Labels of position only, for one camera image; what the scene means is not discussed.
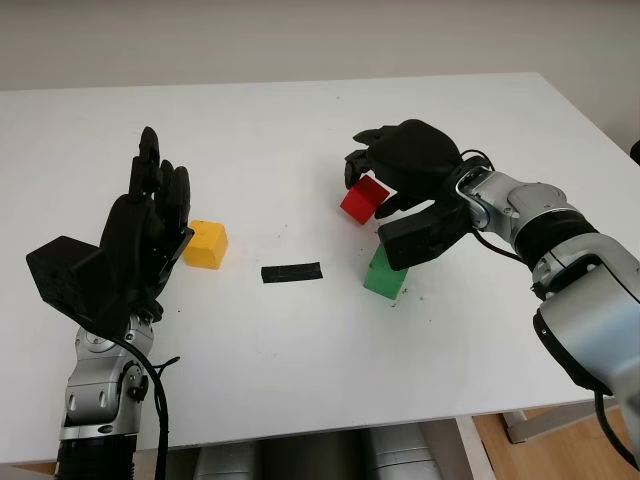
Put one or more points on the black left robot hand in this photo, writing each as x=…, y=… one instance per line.
x=132, y=235

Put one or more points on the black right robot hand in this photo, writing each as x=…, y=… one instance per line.
x=415, y=155

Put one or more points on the yellow cube block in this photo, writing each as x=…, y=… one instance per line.
x=202, y=245

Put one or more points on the red cube block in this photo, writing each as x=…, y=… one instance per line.
x=357, y=205

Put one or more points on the green cube block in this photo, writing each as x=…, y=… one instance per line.
x=382, y=280

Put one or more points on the black tape strip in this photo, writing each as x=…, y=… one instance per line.
x=292, y=273

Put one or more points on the dark background object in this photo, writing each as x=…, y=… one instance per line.
x=636, y=154

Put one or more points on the silver left robot leg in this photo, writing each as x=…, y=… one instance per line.
x=225, y=462

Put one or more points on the silver robot leg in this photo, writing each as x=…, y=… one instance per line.
x=400, y=455
x=225, y=462

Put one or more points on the silver right robot leg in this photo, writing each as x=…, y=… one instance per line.
x=400, y=455

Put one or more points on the white table leg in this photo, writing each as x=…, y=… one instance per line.
x=475, y=450

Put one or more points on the white table foot bar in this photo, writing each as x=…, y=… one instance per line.
x=550, y=425

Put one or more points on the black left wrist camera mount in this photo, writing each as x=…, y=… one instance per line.
x=60, y=270

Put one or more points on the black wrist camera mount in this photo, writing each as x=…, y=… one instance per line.
x=60, y=270
x=415, y=242

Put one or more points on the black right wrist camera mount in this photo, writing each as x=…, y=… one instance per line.
x=415, y=242

